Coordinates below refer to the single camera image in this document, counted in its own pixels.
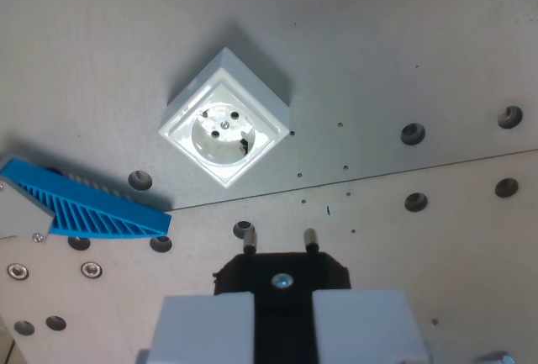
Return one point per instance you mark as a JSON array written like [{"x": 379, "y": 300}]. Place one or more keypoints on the blue ribbed wedge part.
[{"x": 96, "y": 212}]

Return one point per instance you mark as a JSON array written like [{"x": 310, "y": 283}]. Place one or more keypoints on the grey angled bracket plate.
[{"x": 23, "y": 212}]

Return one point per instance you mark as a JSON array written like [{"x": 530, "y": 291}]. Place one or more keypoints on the small silver screw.
[{"x": 38, "y": 236}]

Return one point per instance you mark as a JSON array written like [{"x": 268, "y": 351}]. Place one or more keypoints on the black two-pin power plug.
[{"x": 283, "y": 267}]

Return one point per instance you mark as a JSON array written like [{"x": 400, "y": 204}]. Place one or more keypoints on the silver hex socket screw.
[
  {"x": 18, "y": 271},
  {"x": 91, "y": 270}
]

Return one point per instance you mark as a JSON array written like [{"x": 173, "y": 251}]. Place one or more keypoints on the white square wall socket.
[{"x": 225, "y": 137}]

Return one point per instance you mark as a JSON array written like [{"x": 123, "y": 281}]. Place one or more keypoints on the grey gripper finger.
[
  {"x": 365, "y": 330},
  {"x": 202, "y": 330}
]

